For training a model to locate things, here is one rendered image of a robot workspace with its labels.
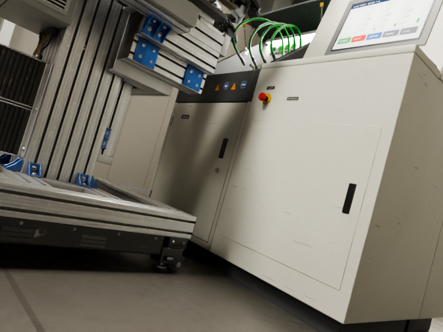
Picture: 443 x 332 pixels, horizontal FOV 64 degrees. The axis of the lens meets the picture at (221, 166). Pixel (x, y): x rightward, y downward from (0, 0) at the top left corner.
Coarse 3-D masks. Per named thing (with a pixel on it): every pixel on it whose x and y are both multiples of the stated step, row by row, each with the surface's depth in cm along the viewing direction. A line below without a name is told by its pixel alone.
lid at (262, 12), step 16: (256, 0) 236; (272, 0) 228; (288, 0) 220; (304, 0) 213; (256, 16) 244; (272, 16) 235; (288, 16) 227; (304, 16) 219; (320, 16) 212; (272, 32) 246; (288, 32) 237
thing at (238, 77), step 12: (240, 72) 177; (252, 72) 170; (204, 84) 199; (240, 84) 175; (180, 96) 217; (192, 96) 206; (204, 96) 196; (216, 96) 188; (228, 96) 180; (240, 96) 173
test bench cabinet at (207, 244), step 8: (176, 104) 218; (248, 104) 167; (248, 112) 166; (168, 128) 218; (240, 128) 167; (240, 136) 165; (160, 152) 218; (232, 160) 165; (232, 168) 164; (152, 184) 216; (224, 184) 165; (224, 192) 164; (216, 216) 164; (216, 224) 163; (192, 240) 173; (200, 240) 168; (208, 240) 164; (192, 248) 183; (200, 248) 178; (208, 248) 163; (200, 256) 170; (208, 256) 172; (216, 256) 170
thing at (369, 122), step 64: (320, 64) 140; (384, 64) 119; (256, 128) 158; (320, 128) 132; (384, 128) 113; (256, 192) 148; (320, 192) 125; (384, 192) 112; (256, 256) 140; (320, 256) 119; (384, 256) 118; (320, 320) 118; (384, 320) 125
